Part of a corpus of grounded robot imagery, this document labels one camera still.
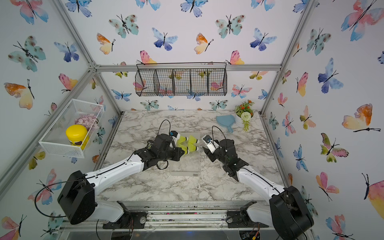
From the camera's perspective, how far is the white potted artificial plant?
101 centimetres

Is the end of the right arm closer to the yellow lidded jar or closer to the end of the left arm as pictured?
the end of the left arm

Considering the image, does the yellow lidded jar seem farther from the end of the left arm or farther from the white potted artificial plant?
the white potted artificial plant

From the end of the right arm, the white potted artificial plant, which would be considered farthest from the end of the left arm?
the white potted artificial plant
